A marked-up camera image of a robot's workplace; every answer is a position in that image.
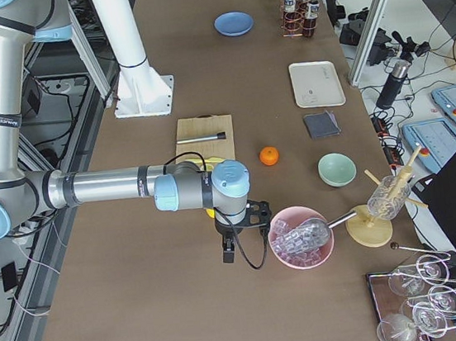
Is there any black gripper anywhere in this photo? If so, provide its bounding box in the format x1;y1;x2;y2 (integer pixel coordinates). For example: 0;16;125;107
215;200;271;264

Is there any orange fruit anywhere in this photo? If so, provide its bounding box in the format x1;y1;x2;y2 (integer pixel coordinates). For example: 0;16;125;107
259;146;280;166

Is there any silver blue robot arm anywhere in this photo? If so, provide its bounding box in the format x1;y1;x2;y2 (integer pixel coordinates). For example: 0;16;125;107
0;0;272;263

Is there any blue plate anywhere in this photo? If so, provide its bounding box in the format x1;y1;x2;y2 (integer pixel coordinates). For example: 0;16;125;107
213;12;254;37

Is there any yellow lemon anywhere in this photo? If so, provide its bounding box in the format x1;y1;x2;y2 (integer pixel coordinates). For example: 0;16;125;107
206;209;215;219

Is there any pink bowl with ice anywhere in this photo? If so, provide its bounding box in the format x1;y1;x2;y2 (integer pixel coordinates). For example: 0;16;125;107
268;206;335;270

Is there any metal ice scoop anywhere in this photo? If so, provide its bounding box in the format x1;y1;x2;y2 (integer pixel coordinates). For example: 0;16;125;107
294;211;358;252

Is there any silver black-tipped cylinder tool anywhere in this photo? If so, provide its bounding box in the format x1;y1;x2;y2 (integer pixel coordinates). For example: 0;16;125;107
176;131;226;145

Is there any wooden cutting board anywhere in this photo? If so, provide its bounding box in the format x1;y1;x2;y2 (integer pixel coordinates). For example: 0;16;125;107
175;115;235;159

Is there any green bowl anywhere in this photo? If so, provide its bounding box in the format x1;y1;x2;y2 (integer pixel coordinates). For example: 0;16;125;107
317;153;357;187

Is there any wooden cup tree stand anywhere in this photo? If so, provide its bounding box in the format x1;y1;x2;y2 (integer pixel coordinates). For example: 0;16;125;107
346;144;428;248

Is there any grey folded cloth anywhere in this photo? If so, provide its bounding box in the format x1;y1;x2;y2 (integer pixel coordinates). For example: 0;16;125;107
303;111;340;139

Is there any clear glass cup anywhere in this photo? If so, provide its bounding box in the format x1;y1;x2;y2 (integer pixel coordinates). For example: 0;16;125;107
367;175;411;220

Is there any cream rectangular tray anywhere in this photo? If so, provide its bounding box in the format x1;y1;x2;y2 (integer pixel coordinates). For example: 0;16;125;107
288;60;346;108

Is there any wine glass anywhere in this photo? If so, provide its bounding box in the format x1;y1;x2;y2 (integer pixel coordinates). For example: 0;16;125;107
388;265;425;297
412;301;448;338
427;285;456;319
415;254;449;286

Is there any black thermos bottle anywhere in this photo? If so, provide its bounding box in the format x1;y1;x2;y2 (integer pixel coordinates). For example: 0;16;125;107
376;59;411;110

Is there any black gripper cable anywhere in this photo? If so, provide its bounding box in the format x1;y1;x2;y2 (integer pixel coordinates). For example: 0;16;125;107
221;209;277;273

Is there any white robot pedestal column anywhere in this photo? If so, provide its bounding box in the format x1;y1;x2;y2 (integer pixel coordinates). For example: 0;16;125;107
93;0;174;118

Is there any copper wire bottle rack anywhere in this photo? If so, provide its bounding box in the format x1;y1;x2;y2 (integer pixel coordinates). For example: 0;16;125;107
281;0;310;37

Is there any aluminium frame post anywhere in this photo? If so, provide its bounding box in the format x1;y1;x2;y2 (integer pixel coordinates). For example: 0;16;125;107
348;0;388;88

